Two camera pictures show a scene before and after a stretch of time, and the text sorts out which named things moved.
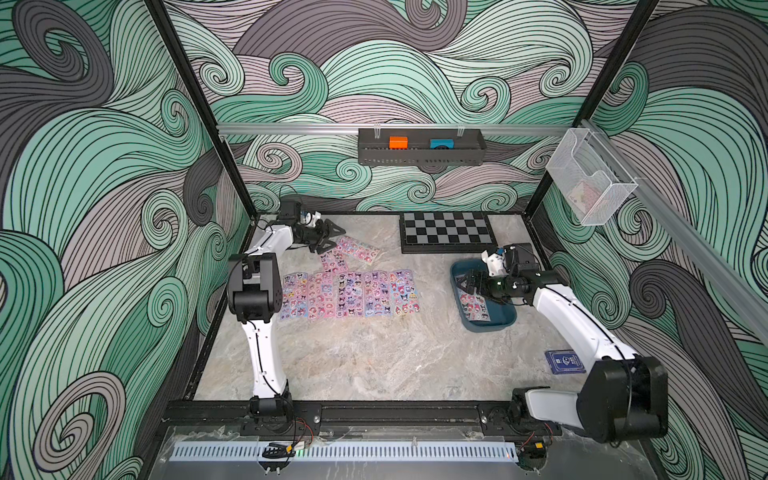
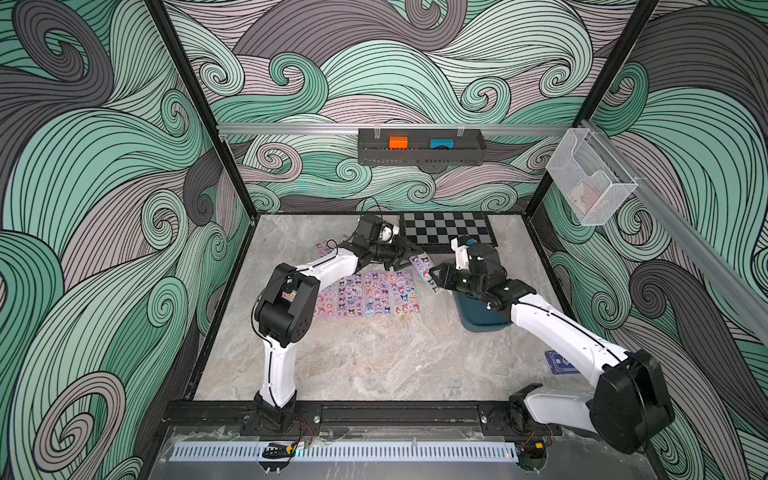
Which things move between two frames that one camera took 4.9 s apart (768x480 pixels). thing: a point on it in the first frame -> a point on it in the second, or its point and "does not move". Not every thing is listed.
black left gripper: [329, 226] -> [399, 250]
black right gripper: [475, 276] -> [446, 280]
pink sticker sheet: [377, 294] does not move
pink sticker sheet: [322, 295] does not move
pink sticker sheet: [404, 293] does not move
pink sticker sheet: [350, 294] does not move
